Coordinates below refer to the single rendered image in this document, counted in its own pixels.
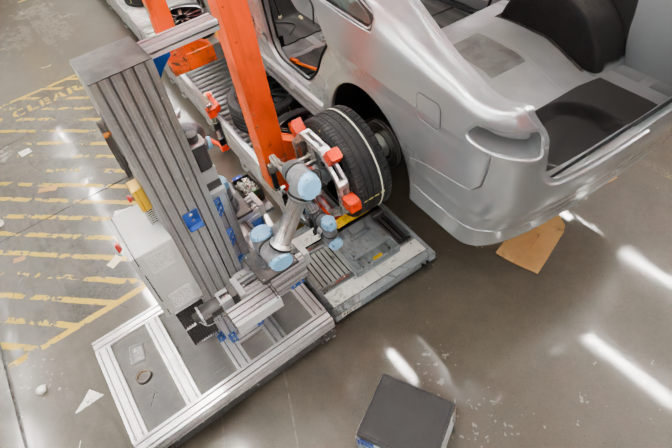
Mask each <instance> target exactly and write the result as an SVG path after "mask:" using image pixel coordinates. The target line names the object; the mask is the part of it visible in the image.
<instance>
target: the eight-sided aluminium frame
mask: <svg viewBox="0 0 672 448"><path fill-rule="evenodd" d="M309 137H310V138H311V139H310V138H309ZM304 141H305V142H306V143H307V144H309V146H310V147H311V148H313V149H314V150H315V151H316V152H317V153H318V155H319V156H320V157H321V159H322V161H323V162H324V164H325V166H326V168H327V170H328V172H329V174H330V175H331V177H332V179H333V181H334V183H335V186H336V188H337V194H338V199H339V205H340V207H339V206H337V205H336V204H335V203H334V202H333V201H332V200H331V198H330V197H329V196H328V195H327V194H326V193H325V192H324V191H323V190H320V192H319V194H318V195H317V196H315V198H316V200H318V202H319V203H320V204H321V205H322V206H323V207H324V208H325V209H326V210H327V211H328V212H329V213H330V215H331V216H333V217H336V216H341V215H342V216H343V215H345V214H347V213H348V212H349V211H348V210H347V209H346V208H345V207H344V206H343V203H342V197H343V196H345V195H347V194H349V193H350V190H349V183H348V180H347V178H346V177H345V175H344V173H343V172H342V170H341V168H340V166H339V164H338V163H336V164H334V165H333V166H334V168H335V170H336V172H337V174H338V175H339V177H340V179H338V177H337V175H336V174H335V172H334V170H333V168H332V166H331V167H328V165H327V163H326V162H325V160H324V158H323V156H324V154H325V152H326V151H328V150H330V147H329V146H328V145H327V144H326V143H324V142H323V141H322V140H321V139H320V138H319V137H318V136H317V135H316V134H315V133H313V132H312V130H310V129H309V128H308V129H306V130H304V131H302V132H300V133H298V135H297V136H296V137H295V138H294V139H292V145H293V148H294V152H295V156H296V159H299V158H301V156H300V152H299V148H298V146H299V147H300V151H301V155H302V157H303V156H305V155H306V151H305V146H304ZM314 141H316V142H317V143H318V144H319V146H320V147H319V146H318V145H317V144H316V143H315V142H314ZM343 190H344V194H343ZM322 196H323V198H324V199H325V200H326V201H327V202H328V203H329V205H330V206H331V207H332V208H331V207H330V206H329V205H328V204H327V203H326V202H325V201H324V200H323V199H322V198H321V197H322Z"/></svg>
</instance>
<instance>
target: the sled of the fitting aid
mask: <svg viewBox="0 0 672 448"><path fill-rule="evenodd" d="M381 227H382V226H381ZM382 228H383V227H382ZM383 229H384V228H383ZM384 230H385V229H384ZM385 231H386V230H385ZM386 232H387V231H386ZM387 233H388V232H387ZM388 234H389V233H388ZM389 237H390V239H389V240H387V241H385V242H384V243H382V244H381V245H379V246H377V247H376V248H374V249H372V250H371V251H369V252H368V253H366V254H364V255H363V256H361V257H359V258H358V259H356V260H355V261H354V260H353V259H352V258H351V257H350V256H349V255H348V253H347V252H346V251H345V250H344V249H343V248H342V247H340V248H339V249H338V250H334V251H335V252H336V254H337V255H338V256H339V257H340V258H341V259H342V260H343V262H344V263H345V264H346V265H347V266H348V267H349V268H350V270H351V271H352V272H353V273H354V274H355V275H356V276H357V278H359V277H360V276H362V275H363V274H365V273H366V272H368V271H370V270H371V269H373V268H374V267H376V266H378V265H379V264H381V263H382V262H384V261H386V260H387V259H389V258H390V257H392V256H393V255H395V254H397V253H398V252H400V244H399V243H398V242H397V241H396V240H395V239H394V238H393V237H392V236H391V235H390V234H389Z"/></svg>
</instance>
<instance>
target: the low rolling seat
mask: <svg viewBox="0 0 672 448"><path fill-rule="evenodd" d="M456 407H457V406H456V405H455V403H454V402H451V401H449V400H447V399H444V398H442V397H439V396H437V395H435V394H432V393H430V392H428V391H425V390H423V389H421V388H418V387H416V386H413V385H411V384H409V383H406V382H404V381H402V380H399V379H397V378H394V377H392V376H390V375H387V374H383V375H382V377H381V379H380V381H379V383H378V386H377V388H376V390H375V392H374V394H373V397H372V399H371V401H370V403H369V405H368V407H367V410H366V412H365V414H364V416H363V418H362V420H361V423H360V425H359V427H358V429H357V431H356V436H355V438H356V442H357V445H358V448H446V446H447V443H448V440H449V438H450V435H451V434H453V433H454V432H455V427H454V423H455V417H456Z"/></svg>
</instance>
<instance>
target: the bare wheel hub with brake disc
mask: <svg viewBox="0 0 672 448"><path fill-rule="evenodd" d="M368 126H369V127H370V129H371V130H372V132H373V133H374V135H375V136H376V138H377V140H378V141H379V144H380V145H381V147H382V149H383V151H384V154H385V156H386V159H387V162H388V165H389V167H391V168H393V167H395V166H397V165H398V164H399V163H400V161H401V152H400V147H399V144H398V142H397V140H396V138H395V136H394V134H393V133H392V131H391V130H390V128H389V127H388V126H387V125H386V124H385V123H383V122H382V121H380V120H378V119H374V120H372V121H370V122H369V123H368Z"/></svg>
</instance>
